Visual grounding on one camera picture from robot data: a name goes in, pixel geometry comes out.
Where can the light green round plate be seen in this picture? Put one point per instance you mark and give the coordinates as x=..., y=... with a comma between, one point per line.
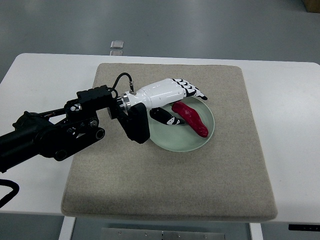
x=182, y=138

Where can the black table control panel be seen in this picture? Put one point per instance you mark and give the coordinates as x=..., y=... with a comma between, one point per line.
x=304, y=227

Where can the clear floor marker upper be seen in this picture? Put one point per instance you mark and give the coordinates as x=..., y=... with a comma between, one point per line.
x=117, y=44

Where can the red chili pepper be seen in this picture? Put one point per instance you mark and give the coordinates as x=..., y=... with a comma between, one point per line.
x=192, y=117

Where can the cardboard box corner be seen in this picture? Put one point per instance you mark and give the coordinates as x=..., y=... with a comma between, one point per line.
x=312, y=6

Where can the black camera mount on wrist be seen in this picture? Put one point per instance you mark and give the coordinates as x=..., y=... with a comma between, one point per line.
x=135, y=123

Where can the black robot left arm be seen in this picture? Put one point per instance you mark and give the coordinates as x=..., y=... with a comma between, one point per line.
x=58, y=133

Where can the metal bracket under table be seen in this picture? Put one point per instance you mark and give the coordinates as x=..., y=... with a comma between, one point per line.
x=148, y=234

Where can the beige felt mat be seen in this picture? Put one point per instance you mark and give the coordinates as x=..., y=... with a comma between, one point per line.
x=224, y=180

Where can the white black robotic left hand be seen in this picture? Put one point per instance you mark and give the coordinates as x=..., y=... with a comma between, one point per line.
x=161, y=93

